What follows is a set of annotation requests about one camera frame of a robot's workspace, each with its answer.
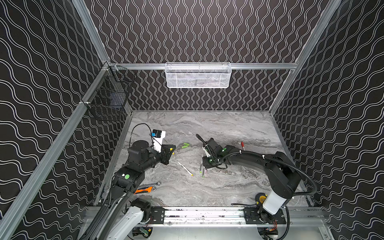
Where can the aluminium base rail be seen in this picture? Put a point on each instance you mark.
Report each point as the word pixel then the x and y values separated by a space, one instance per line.
pixel 233 217

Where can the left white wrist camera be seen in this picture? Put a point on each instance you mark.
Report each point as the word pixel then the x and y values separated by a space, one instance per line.
pixel 158 137

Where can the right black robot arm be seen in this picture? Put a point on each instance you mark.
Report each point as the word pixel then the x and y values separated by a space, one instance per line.
pixel 286 180

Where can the yellow black tape measure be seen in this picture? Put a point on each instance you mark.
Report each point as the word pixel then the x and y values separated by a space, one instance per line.
pixel 260 198

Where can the black wire mesh basket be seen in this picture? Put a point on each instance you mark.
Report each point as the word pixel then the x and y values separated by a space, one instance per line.
pixel 110 100

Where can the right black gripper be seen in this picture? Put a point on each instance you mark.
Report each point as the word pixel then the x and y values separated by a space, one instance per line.
pixel 208 159

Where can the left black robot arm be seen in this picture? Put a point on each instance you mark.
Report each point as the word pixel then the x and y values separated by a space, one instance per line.
pixel 124 184

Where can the silver wrench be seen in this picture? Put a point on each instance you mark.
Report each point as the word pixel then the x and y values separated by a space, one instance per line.
pixel 150 185

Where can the white pen yellow end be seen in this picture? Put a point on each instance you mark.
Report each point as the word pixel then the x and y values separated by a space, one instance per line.
pixel 190 173

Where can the white wire mesh basket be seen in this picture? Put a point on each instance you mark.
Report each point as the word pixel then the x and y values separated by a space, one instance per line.
pixel 194 75

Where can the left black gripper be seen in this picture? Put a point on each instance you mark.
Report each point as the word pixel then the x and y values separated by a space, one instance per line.
pixel 167 154

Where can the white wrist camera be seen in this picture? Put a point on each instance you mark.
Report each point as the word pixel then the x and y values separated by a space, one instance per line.
pixel 158 137
pixel 207 153

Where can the orange handled pliers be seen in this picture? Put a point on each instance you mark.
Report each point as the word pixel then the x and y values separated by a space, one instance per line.
pixel 146 190

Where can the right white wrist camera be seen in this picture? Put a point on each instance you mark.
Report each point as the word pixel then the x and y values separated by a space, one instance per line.
pixel 207 153

